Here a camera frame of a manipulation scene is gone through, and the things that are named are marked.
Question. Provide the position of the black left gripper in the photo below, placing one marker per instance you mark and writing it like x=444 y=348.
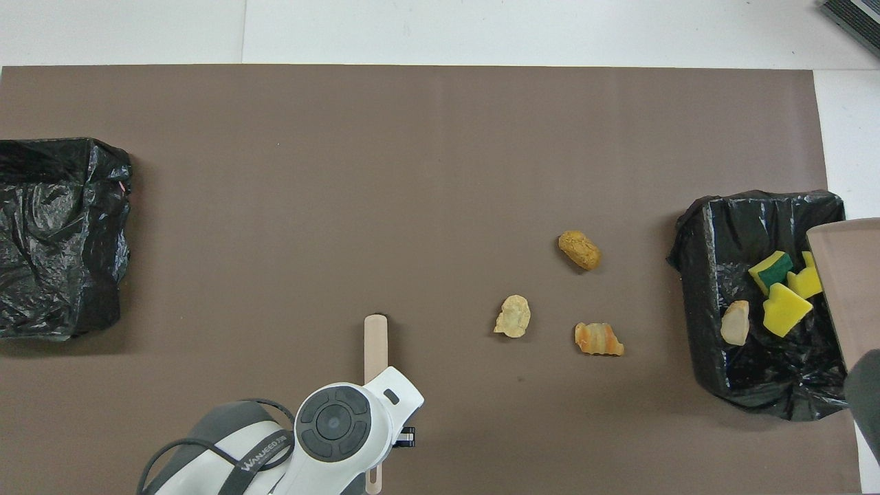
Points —
x=406 y=437

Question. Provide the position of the beige hand brush black bristles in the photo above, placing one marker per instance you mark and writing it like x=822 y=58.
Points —
x=376 y=344

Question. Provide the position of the pale yellow crisp piece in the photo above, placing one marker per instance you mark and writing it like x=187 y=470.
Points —
x=513 y=316

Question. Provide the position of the orange striped croissant piece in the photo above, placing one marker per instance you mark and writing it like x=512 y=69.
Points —
x=598 y=339

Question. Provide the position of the brown fried nugget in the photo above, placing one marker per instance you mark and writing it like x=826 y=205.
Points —
x=579 y=249

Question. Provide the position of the striped bread slice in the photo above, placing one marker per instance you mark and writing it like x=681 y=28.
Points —
x=735 y=323

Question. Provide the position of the green and yellow sponge piece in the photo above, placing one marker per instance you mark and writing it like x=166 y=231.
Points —
x=770 y=270

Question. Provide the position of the beige plastic dustpan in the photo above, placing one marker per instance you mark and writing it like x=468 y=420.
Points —
x=852 y=289

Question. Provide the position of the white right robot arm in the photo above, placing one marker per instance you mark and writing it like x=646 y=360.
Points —
x=867 y=399

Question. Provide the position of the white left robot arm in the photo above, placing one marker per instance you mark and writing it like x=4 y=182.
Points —
x=337 y=426

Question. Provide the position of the open black bag-lined bin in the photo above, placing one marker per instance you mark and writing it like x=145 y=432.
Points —
x=708 y=261

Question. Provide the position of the crumpled black bag-lined bin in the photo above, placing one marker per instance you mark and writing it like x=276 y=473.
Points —
x=62 y=240

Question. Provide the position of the brown table mat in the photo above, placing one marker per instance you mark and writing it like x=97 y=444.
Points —
x=440 y=110

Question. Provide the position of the dark ribbed panel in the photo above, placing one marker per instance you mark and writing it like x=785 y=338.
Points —
x=856 y=17

